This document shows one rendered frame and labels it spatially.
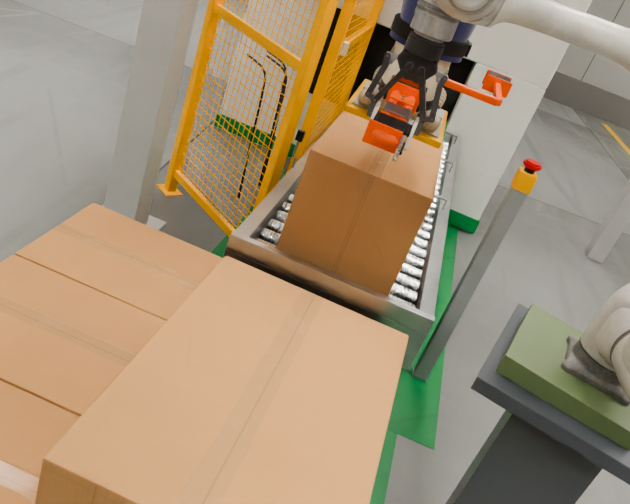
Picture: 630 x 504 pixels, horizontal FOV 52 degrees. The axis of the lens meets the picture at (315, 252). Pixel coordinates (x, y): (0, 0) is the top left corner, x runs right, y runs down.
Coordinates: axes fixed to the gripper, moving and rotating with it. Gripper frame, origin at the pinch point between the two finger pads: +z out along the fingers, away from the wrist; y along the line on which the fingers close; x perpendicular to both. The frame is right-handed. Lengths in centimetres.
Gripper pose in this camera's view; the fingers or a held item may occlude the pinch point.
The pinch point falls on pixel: (390, 129)
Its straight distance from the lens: 141.5
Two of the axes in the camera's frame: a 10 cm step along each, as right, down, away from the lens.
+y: -9.2, -3.9, 0.6
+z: -3.2, 8.2, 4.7
